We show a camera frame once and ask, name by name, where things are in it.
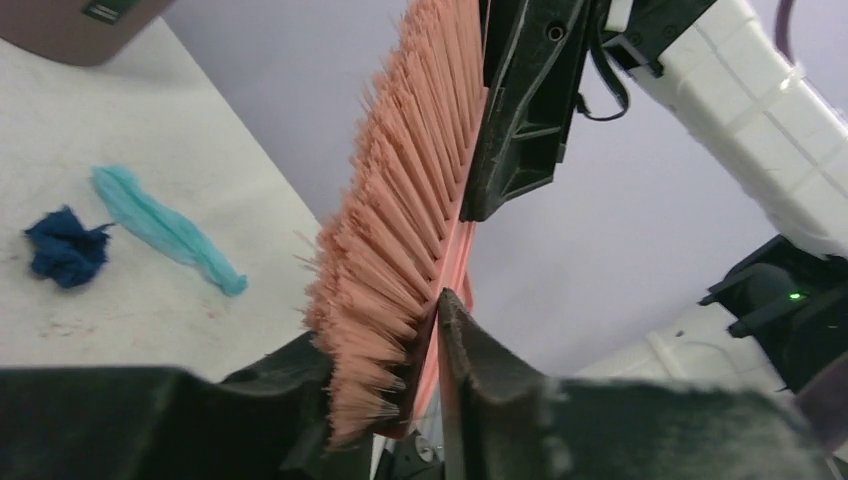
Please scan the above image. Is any pink hand brush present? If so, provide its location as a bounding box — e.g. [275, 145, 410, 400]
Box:
[305, 1, 487, 450]

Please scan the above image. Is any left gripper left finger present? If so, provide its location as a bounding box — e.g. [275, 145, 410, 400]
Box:
[1, 333, 371, 480]

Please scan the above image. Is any brown waste bin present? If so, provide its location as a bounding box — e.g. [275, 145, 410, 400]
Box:
[1, 0, 173, 67]

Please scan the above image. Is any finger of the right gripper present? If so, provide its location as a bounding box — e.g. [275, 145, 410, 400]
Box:
[461, 0, 593, 222]

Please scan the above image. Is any dark blue scrap right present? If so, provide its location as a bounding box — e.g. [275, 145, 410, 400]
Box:
[23, 205, 114, 289]

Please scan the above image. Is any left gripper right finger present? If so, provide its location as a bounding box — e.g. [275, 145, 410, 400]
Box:
[437, 289, 835, 479]

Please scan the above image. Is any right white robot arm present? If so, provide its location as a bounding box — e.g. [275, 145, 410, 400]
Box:
[469, 0, 847, 395]

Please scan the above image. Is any teal paper scrap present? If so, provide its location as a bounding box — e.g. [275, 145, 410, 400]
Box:
[91, 165, 249, 296]

